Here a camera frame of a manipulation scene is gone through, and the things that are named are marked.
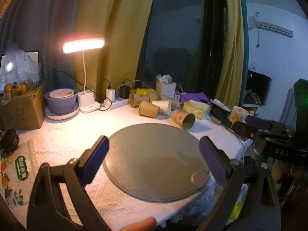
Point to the yellow packet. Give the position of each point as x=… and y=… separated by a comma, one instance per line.
x=238, y=203

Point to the black monitor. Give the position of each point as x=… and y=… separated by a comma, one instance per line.
x=258, y=84

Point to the fruit print plastic bag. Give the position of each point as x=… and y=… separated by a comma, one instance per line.
x=16, y=173

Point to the cardboard box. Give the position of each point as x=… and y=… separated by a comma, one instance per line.
x=21, y=110

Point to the white desk lamp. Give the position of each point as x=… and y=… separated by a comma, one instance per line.
x=84, y=44

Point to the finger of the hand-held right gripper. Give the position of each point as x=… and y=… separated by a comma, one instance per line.
x=243, y=130
x=258, y=122

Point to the white bear print mug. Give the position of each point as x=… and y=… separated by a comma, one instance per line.
x=237, y=115

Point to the purple bowl stack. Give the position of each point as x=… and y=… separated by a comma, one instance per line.
x=60, y=104

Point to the white paper cup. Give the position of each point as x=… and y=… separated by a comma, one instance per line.
x=162, y=106

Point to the white power strip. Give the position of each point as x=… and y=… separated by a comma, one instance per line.
x=119, y=103

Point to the clear plastic fruit bag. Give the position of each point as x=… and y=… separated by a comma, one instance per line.
x=19, y=72

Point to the white textured table cloth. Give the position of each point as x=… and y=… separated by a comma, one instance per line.
x=72, y=137

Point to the pink bowl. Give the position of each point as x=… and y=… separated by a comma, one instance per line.
x=61, y=93

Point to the grey round mat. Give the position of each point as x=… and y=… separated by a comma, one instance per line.
x=154, y=158

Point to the printed brown paper cup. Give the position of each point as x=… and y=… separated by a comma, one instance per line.
x=136, y=99
x=181, y=118

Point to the dark window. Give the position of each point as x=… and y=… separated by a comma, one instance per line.
x=180, y=41

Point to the black round case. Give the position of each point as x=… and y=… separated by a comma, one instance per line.
x=9, y=139

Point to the black charger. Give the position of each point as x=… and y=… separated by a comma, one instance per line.
x=124, y=92

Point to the purple rimmed plate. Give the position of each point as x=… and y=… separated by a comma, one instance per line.
x=61, y=116

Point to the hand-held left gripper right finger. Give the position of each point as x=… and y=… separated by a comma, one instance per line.
x=213, y=160

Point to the person's left hand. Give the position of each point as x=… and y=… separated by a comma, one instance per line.
x=139, y=224

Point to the yellow tissue pack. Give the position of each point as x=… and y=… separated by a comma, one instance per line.
x=196, y=108

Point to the black pouch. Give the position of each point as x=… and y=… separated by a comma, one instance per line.
x=219, y=115

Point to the white air conditioner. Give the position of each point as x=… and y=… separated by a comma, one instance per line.
x=272, y=27

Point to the white woven basket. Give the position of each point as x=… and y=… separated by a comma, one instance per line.
x=166, y=88

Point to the purple cloth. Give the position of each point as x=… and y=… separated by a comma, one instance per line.
x=192, y=96

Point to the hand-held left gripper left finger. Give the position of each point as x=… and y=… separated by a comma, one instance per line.
x=96, y=158

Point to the yellow curtain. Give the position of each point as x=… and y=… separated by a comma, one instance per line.
x=115, y=16
x=232, y=41

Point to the yellow plastic bag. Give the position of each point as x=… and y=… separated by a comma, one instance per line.
x=142, y=92

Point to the white charger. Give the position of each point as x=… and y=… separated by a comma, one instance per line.
x=111, y=94

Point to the white tube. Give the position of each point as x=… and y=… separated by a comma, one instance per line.
x=220, y=104

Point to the plain brown paper cup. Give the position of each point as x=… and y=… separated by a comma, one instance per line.
x=154, y=96
x=148, y=108

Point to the grey curtain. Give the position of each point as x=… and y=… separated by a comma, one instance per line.
x=41, y=24

